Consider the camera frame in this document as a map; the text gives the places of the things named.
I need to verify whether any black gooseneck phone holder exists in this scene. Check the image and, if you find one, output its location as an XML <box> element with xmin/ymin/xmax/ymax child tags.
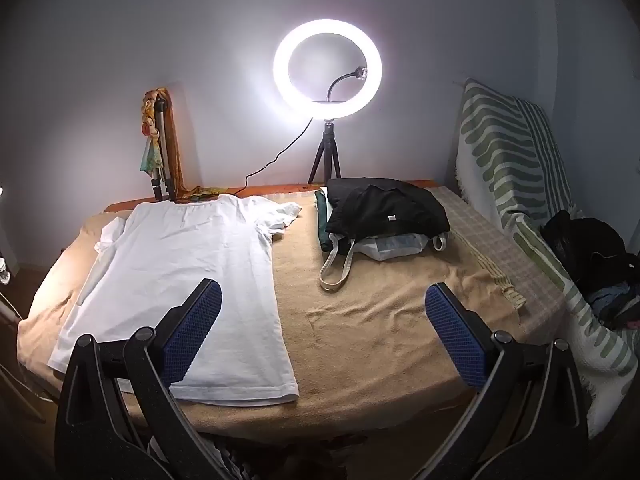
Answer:
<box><xmin>327</xmin><ymin>66</ymin><xmax>370</xmax><ymax>103</ymax></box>

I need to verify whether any black bag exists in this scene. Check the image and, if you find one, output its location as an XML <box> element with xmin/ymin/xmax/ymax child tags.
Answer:
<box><xmin>540</xmin><ymin>209</ymin><xmax>640</xmax><ymax>301</ymax></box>

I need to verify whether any pile of dark clothes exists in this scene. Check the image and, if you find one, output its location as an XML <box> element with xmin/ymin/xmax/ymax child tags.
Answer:
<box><xmin>585</xmin><ymin>280</ymin><xmax>640</xmax><ymax>331</ymax></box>

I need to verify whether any colourful scarf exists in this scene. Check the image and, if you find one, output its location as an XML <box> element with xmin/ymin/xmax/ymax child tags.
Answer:
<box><xmin>139</xmin><ymin>89</ymin><xmax>168</xmax><ymax>178</ymax></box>

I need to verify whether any white ring light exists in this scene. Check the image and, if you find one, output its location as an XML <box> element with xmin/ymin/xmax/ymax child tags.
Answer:
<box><xmin>273</xmin><ymin>18</ymin><xmax>384</xmax><ymax>120</ymax></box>

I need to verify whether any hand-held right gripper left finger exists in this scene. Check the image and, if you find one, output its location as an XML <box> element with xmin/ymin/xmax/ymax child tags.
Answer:
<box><xmin>54</xmin><ymin>278</ymin><xmax>236</xmax><ymax>480</ymax></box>

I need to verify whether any orange patterned cloth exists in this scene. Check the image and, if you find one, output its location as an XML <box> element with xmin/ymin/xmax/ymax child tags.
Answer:
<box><xmin>164</xmin><ymin>87</ymin><xmax>221</xmax><ymax>201</ymax></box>

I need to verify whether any beige blanket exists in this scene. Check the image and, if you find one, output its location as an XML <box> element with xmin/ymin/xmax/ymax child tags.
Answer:
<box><xmin>17</xmin><ymin>192</ymin><xmax>531</xmax><ymax>438</ymax></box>

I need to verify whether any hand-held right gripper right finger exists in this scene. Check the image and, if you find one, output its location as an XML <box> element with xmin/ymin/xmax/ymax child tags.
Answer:
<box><xmin>424</xmin><ymin>282</ymin><xmax>591</xmax><ymax>480</ymax></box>

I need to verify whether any checked bed sheet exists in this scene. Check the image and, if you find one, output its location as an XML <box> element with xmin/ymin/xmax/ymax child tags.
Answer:
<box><xmin>425</xmin><ymin>185</ymin><xmax>571</xmax><ymax>341</ymax></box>

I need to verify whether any orange wooden bed frame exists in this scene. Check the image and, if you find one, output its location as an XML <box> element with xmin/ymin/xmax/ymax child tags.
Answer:
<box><xmin>102</xmin><ymin>178</ymin><xmax>441</xmax><ymax>213</ymax></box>

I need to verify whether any folded green cloth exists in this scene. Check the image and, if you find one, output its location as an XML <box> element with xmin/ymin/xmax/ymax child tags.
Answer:
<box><xmin>314</xmin><ymin>189</ymin><xmax>342</xmax><ymax>253</ymax></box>

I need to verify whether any folded grey tripod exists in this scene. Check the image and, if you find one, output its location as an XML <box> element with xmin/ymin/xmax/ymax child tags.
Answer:
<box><xmin>147</xmin><ymin>100</ymin><xmax>177</xmax><ymax>203</ymax></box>

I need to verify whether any white tote bag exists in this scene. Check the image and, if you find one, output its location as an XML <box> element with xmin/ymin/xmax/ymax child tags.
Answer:
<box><xmin>319</xmin><ymin>231</ymin><xmax>449</xmax><ymax>292</ymax></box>

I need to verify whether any white t-shirt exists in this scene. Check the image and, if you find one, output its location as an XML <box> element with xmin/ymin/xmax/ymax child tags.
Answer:
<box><xmin>47</xmin><ymin>194</ymin><xmax>303</xmax><ymax>407</ymax></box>

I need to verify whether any green striped pillow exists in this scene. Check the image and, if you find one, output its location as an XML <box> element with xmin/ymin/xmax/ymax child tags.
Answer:
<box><xmin>454</xmin><ymin>78</ymin><xmax>640</xmax><ymax>438</ymax></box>

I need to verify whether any black power cable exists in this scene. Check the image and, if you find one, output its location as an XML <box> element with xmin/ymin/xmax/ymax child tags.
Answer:
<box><xmin>220</xmin><ymin>119</ymin><xmax>316</xmax><ymax>197</ymax></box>

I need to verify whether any small black tripod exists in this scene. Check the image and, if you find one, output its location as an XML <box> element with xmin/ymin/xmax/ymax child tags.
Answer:
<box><xmin>307</xmin><ymin>117</ymin><xmax>346</xmax><ymax>184</ymax></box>

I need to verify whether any stack of folded clothes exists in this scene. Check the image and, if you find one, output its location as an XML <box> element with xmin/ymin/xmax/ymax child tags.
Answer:
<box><xmin>325</xmin><ymin>177</ymin><xmax>451</xmax><ymax>248</ymax></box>

